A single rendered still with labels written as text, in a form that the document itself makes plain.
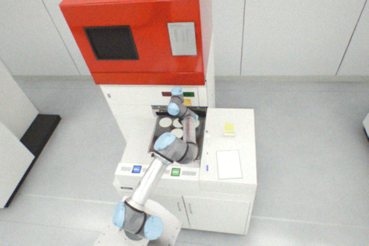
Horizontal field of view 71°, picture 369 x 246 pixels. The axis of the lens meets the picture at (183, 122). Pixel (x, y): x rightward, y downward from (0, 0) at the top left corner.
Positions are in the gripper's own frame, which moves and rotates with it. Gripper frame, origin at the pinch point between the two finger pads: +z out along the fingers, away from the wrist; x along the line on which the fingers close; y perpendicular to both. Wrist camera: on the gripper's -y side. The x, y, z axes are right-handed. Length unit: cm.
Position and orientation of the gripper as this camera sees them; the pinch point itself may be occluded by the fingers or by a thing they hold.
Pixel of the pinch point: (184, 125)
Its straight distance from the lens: 195.8
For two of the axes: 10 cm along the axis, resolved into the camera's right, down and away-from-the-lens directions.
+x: -6.9, 5.9, -4.2
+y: -7.1, -4.7, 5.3
